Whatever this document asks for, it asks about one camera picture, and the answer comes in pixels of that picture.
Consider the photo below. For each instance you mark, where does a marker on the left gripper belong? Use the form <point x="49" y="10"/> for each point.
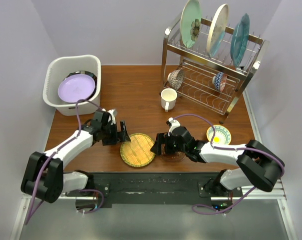
<point x="119" y="136"/>

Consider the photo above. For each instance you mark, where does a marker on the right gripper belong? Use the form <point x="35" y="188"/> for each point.
<point x="161" y="138"/>

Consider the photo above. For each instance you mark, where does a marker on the yellow patterned plate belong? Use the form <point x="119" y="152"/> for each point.
<point x="137" y="151"/>

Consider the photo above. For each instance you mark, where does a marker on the clear glass dish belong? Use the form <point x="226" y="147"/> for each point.
<point x="176" y="157"/>

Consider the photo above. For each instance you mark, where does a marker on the lavender plate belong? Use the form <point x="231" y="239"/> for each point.
<point x="75" y="88"/>

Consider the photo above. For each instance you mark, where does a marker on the black striped plate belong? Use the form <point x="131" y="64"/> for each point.
<point x="93" y="77"/>

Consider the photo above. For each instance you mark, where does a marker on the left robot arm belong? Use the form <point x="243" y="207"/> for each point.
<point x="44" y="177"/>

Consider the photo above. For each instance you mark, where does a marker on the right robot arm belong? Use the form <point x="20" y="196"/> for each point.
<point x="257" y="166"/>

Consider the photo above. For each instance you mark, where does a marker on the white plastic bin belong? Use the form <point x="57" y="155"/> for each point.
<point x="61" y="68"/>

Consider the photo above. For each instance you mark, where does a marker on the white mug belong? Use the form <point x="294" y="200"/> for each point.
<point x="168" y="99"/>

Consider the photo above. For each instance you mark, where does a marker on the red patterned bowl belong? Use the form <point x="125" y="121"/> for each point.
<point x="176" y="78"/>

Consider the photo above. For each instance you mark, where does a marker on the yellow blue small bowl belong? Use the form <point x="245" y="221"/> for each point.
<point x="222" y="135"/>

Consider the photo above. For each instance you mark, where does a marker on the blue zigzag bowl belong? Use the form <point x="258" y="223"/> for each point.
<point x="219" y="81"/>

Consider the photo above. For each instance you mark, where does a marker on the metal dish rack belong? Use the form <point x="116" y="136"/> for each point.
<point x="199" y="68"/>

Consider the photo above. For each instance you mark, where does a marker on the mint flower plate in rack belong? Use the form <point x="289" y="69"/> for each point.
<point x="190" y="23"/>

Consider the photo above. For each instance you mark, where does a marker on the beige blue plate in rack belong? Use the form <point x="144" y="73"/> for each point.
<point x="217" y="30"/>

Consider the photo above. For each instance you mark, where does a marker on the teal glass plate in rack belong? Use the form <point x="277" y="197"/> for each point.
<point x="239" y="40"/>

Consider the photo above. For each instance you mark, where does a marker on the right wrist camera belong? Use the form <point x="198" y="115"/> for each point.
<point x="173" y="124"/>

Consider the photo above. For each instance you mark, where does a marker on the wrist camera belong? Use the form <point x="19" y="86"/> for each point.
<point x="111" y="118"/>
<point x="173" y="124"/>

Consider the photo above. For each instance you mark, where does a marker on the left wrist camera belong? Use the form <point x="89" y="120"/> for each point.
<point x="111" y="118"/>

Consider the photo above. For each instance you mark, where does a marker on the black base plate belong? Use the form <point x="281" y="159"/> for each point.
<point x="155" y="188"/>

